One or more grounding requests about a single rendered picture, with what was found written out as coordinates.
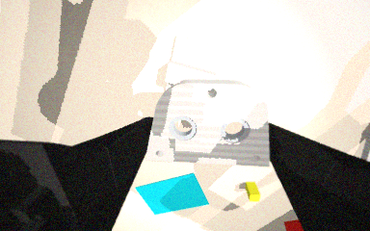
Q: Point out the small yellow block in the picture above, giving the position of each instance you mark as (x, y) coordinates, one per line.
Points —
(252, 191)

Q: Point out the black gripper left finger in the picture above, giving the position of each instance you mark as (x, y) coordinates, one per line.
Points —
(90, 179)

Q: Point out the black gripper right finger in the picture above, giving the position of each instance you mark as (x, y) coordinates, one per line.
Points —
(329, 189)

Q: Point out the grey metal plate with two round holes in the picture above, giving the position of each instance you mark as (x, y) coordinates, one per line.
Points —
(209, 112)

